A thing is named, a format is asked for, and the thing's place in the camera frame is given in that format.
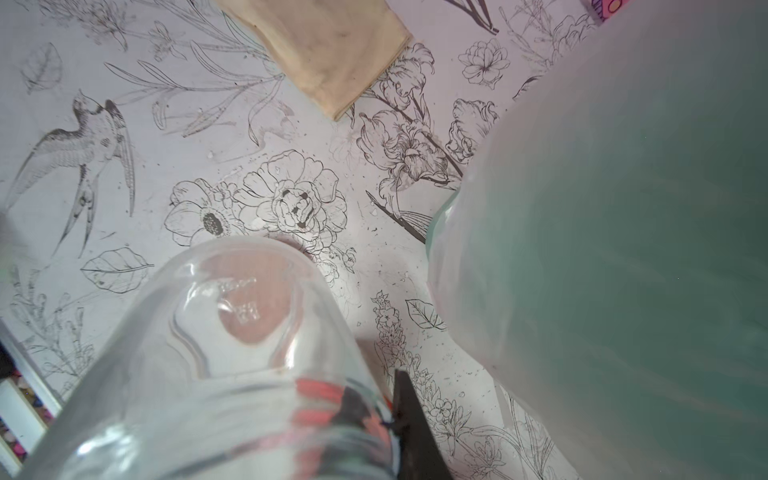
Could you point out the red lid peanut jar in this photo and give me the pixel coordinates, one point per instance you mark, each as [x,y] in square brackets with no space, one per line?
[345,436]

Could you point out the peanut jar clear plastic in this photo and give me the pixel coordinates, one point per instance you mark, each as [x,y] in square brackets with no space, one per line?
[175,396]

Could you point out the mint green trash bin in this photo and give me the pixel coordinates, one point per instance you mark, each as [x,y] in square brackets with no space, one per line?
[630,252]

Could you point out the left beige cloth glove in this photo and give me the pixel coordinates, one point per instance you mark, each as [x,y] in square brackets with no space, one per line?
[332,51]

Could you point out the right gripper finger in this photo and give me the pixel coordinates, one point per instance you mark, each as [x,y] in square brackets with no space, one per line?
[420,457]

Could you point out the brown jar lid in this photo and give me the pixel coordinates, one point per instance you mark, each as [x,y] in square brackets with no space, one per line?
[257,296]

